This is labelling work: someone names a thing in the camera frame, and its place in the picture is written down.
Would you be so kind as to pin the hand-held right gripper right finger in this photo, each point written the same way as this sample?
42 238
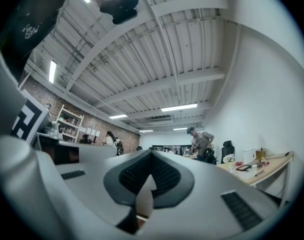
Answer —
204 204

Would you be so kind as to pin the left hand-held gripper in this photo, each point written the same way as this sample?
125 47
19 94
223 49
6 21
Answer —
29 119

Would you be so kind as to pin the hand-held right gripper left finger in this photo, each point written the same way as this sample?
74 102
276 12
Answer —
92 191

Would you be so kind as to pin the white storage shelf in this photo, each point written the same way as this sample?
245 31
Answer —
69 124

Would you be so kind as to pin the white flower bouquet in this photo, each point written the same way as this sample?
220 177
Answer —
229 158

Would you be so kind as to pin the black framed tablet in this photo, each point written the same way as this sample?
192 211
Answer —
243 168

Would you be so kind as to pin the small red object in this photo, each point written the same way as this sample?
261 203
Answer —
239 162

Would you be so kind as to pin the black office chair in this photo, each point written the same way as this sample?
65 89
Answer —
228 149

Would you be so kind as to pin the white box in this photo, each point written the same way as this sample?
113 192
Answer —
249 155

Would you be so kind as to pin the ceiling air conditioner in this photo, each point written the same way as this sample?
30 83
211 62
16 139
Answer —
161 121

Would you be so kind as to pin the light wooden desk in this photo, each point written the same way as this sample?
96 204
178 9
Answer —
272 166

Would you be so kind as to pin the black printed T-shirt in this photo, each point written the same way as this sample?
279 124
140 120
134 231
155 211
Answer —
29 16

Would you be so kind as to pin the row of white wall papers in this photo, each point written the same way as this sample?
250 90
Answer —
90 132

